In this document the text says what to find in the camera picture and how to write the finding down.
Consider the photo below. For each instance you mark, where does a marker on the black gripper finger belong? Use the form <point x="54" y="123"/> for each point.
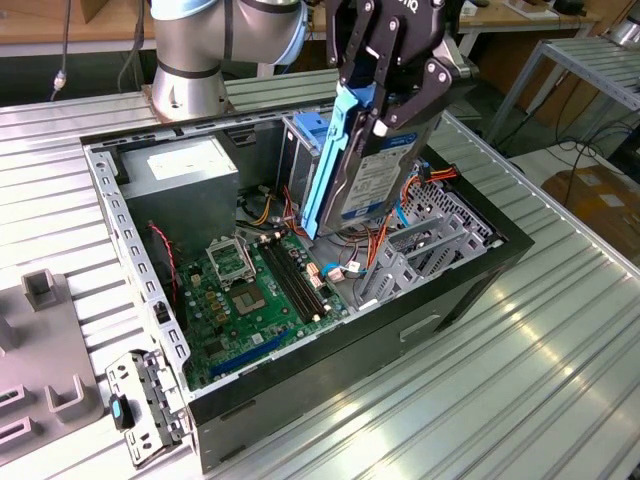
<point x="435" y="85"/>
<point x="357" y="40"/>

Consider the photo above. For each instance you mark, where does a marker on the hard disk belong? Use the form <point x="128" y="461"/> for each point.
<point x="380" y="175"/>

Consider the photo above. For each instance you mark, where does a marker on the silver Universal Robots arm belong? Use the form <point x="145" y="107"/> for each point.
<point x="185" y="45"/>

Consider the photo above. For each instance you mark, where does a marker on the perforated grey disk bay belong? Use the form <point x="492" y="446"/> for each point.
<point x="402" y="274"/>

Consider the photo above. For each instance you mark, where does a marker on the blue plastic drive latch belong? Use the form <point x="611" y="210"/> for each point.
<point x="307" y="125"/>

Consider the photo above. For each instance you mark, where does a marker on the grey optical drive bay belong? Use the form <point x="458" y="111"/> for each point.
<point x="295" y="170"/>

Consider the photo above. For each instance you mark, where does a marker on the small black device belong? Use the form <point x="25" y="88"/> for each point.
<point x="570" y="7"/>

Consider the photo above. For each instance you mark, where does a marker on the metal slat side table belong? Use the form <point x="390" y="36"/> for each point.
<point x="595" y="65"/>

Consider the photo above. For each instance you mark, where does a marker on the large brown cardboard box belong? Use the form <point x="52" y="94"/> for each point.
<point x="595" y="200"/>

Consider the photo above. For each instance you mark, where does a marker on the silver metal cylinder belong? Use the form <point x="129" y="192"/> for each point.
<point x="627" y="32"/>

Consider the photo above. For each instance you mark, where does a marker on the black RAM slot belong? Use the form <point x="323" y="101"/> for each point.
<point x="283" y="280"/>
<point x="307" y="280"/>
<point x="291" y="280"/>
<point x="299" y="280"/>

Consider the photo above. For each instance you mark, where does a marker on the grey power supply unit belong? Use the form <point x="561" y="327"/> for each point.
<point x="175" y="210"/>

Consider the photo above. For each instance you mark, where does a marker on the black open PC case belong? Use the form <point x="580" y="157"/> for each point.
<point x="350" y="360"/>

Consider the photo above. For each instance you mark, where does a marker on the green motherboard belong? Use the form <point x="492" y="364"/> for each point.
<point x="270" y="325"/>

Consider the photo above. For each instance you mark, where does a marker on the black case fan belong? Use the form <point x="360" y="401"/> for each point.
<point x="160" y="270"/>

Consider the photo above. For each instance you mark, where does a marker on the blue expansion slot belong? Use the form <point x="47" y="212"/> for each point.
<point x="250" y="354"/>

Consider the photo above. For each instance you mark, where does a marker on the grey parts rack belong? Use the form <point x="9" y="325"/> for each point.
<point x="45" y="340"/>

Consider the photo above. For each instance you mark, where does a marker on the black and blue latch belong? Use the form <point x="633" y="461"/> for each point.
<point x="119" y="411"/>

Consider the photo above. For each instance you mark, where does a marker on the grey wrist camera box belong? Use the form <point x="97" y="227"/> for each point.
<point x="460" y="60"/>

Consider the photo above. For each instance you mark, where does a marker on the metal card retention bracket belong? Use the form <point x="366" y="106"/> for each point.
<point x="150" y="400"/>

